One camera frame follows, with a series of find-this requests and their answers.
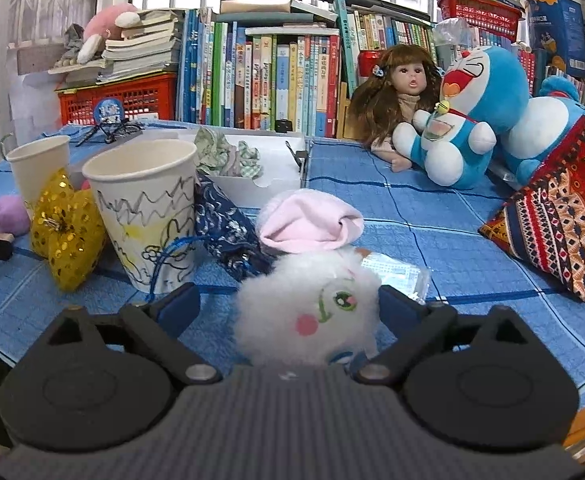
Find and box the blue cardboard box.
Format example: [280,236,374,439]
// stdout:
[524,0,585,79]

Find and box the gold sequin pillow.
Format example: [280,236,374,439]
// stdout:
[31,169,108,293]

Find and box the brown haired doll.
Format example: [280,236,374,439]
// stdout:
[347,43,446,172]

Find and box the red patterned fabric cushion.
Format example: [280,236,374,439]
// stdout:
[478,115,585,304]

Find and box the white fluffy plush toy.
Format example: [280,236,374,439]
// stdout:
[234,249,382,367]

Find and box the pink cloth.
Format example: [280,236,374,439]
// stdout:
[256,189,366,254]

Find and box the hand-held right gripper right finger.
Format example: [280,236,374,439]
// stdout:
[350,285,543,386]

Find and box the black miniature bicycle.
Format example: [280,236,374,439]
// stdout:
[74,119,144,148]

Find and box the paper cup with drawings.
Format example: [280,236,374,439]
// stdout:
[82,138,199,295]

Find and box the green plaid scrunchie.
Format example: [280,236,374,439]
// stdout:
[227,141,264,179]
[194,127,238,177]

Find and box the red drink can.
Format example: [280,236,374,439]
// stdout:
[357,50,387,82]

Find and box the white cardboard tray box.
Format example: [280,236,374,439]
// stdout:
[171,129,308,209]

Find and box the wooden box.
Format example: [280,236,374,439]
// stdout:
[336,81,354,139]

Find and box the blue plaid tablecloth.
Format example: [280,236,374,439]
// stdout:
[0,120,585,407]

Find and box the round blue badge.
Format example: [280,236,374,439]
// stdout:
[93,98,124,125]

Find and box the black binder clip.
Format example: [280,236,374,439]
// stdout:
[285,140,308,172]

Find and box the blue floral fabric pouch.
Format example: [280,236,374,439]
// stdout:
[194,174,274,282]

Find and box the stack of flat books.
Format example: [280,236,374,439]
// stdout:
[47,8,186,85]

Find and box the blue cat plush toy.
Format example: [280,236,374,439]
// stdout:
[391,45,585,191]

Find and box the clear plastic packet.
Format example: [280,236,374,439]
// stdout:
[359,248,431,304]

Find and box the purple heart plush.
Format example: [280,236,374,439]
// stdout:
[0,195,32,236]

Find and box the pink plush toy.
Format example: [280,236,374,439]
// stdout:
[76,2,142,64]

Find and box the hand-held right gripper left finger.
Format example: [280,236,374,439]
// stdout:
[47,282,223,386]

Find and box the row of upright books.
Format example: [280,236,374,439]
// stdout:
[175,0,585,141]

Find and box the grey plush toy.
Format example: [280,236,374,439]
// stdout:
[54,23,86,69]

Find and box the red plastic basket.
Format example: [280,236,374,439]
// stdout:
[56,72,180,127]
[437,0,523,37]

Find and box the plain white paper cup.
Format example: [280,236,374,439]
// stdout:
[6,135,72,221]

